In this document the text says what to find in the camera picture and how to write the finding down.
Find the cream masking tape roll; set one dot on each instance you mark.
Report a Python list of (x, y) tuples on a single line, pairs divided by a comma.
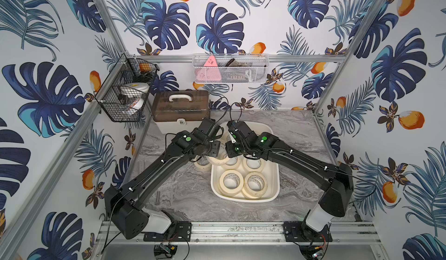
[(250, 165), (234, 163), (202, 164), (231, 183), (220, 159), (255, 185)]

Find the black wire wall basket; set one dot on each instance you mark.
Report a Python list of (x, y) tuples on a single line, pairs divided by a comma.
[(126, 70)]

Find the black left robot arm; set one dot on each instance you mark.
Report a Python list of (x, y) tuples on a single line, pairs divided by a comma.
[(124, 205)]

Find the white round item in basket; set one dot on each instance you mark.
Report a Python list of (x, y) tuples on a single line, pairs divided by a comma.
[(132, 96)]

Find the white plastic storage tray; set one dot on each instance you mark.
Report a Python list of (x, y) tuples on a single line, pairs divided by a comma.
[(271, 172)]

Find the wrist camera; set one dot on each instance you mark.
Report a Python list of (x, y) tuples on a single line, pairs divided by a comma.
[(209, 130), (239, 130)]

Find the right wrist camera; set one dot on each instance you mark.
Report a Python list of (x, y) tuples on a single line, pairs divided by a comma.
[(239, 130)]

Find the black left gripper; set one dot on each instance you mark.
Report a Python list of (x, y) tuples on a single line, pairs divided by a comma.
[(212, 148)]

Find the white mesh wall basket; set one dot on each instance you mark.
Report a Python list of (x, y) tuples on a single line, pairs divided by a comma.
[(236, 69)]

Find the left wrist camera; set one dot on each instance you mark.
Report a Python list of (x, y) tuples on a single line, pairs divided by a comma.
[(209, 130)]

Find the pink triangle ruler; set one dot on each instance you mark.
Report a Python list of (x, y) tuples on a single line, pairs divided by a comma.
[(209, 72)]

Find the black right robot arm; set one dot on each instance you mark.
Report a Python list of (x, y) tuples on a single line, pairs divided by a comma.
[(335, 181)]

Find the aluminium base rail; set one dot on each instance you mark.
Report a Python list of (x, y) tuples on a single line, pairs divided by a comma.
[(255, 233)]

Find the metal bolt on table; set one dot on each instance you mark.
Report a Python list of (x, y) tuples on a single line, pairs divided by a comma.
[(157, 200)]

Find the brown lidded white toolbox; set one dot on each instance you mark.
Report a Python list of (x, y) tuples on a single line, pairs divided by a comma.
[(176, 111)]

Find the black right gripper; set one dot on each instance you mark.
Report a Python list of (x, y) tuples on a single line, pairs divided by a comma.
[(229, 150)]

